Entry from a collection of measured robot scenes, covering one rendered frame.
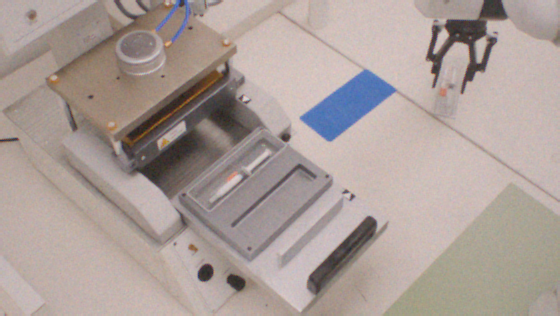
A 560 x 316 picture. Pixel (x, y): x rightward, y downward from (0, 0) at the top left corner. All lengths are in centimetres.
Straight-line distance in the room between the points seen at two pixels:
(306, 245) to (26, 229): 62
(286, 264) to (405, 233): 37
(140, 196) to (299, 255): 28
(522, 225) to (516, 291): 13
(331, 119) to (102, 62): 58
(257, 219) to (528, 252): 48
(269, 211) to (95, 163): 31
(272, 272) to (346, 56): 76
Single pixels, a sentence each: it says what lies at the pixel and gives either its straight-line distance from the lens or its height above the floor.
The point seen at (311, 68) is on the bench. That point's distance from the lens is 163.
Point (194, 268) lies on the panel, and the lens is 120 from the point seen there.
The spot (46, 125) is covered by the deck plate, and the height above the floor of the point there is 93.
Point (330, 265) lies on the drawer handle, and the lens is 102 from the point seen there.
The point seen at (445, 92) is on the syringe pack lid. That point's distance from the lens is 153.
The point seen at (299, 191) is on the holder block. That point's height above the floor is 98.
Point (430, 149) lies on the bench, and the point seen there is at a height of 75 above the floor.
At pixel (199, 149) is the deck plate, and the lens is 125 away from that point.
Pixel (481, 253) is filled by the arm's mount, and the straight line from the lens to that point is 123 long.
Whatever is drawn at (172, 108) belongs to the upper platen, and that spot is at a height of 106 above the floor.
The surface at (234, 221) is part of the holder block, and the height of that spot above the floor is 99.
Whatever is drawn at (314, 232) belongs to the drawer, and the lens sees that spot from 108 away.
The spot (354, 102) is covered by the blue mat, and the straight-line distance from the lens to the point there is 156.
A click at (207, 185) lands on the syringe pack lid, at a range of 111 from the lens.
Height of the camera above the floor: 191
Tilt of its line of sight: 53 degrees down
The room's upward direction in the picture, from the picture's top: straight up
